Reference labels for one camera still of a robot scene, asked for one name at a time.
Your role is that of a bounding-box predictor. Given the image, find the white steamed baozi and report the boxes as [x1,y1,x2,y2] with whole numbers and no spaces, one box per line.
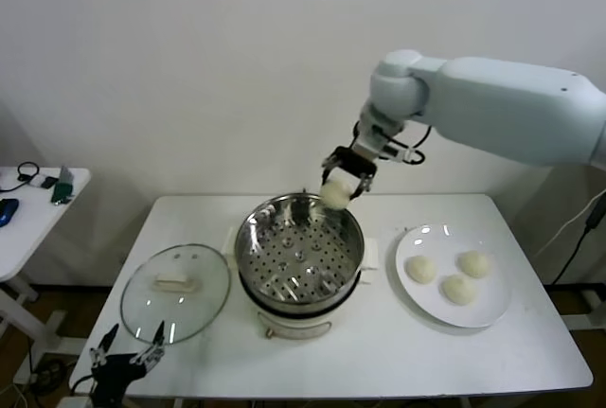
[441,274,477,307]
[320,177,354,211]
[405,255,437,284]
[456,250,490,280]

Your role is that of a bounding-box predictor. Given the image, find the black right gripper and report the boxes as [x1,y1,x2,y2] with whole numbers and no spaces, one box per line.
[320,144,379,201]

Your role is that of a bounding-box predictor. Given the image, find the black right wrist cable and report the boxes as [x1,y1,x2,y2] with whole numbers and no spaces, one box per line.
[352,118,433,166]

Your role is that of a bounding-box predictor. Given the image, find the round glass pot lid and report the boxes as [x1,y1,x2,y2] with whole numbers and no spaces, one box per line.
[119,242,232,346]

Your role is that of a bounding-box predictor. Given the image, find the perforated steel steamer basket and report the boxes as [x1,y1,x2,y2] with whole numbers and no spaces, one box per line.
[221,193,381,306]

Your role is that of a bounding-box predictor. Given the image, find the cream electric cooker base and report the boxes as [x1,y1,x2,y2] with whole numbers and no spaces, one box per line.
[235,263,376,341]

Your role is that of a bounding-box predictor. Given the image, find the black floor cable bundle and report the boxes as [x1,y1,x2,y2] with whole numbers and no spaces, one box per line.
[27,358,70,388]

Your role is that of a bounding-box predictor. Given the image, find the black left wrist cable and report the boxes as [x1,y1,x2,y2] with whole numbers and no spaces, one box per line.
[60,372,98,408]

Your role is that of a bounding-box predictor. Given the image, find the black adapter with cable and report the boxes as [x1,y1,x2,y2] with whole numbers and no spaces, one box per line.
[552,199,606,285]

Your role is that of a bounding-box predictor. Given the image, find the green handheld tool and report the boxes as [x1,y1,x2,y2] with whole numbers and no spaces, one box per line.
[50,165,78,207]

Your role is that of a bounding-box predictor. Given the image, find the white stand foot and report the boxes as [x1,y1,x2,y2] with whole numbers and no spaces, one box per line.
[570,287,606,331]

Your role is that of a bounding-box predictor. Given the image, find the looped black desk cable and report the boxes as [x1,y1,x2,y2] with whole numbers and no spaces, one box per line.
[0,161,42,193]

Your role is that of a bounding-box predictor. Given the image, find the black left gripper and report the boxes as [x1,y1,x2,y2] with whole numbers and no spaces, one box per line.
[89,320,166,408]

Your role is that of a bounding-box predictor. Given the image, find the white side table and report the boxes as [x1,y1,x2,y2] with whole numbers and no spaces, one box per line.
[0,167,93,374]

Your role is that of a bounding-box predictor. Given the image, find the white hanging cable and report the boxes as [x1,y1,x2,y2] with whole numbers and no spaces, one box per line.
[533,188,606,257]

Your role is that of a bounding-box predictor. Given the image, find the large white plate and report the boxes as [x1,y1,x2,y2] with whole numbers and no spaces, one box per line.
[387,223,514,331]

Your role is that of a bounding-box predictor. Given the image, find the blue computer mouse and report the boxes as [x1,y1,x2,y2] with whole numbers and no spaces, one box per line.
[0,198,21,229]

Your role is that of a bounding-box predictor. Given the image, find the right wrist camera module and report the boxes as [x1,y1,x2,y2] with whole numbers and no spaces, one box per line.
[378,141,411,164]

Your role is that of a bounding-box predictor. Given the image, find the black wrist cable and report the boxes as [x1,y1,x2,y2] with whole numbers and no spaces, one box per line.
[352,118,433,166]
[60,372,98,408]

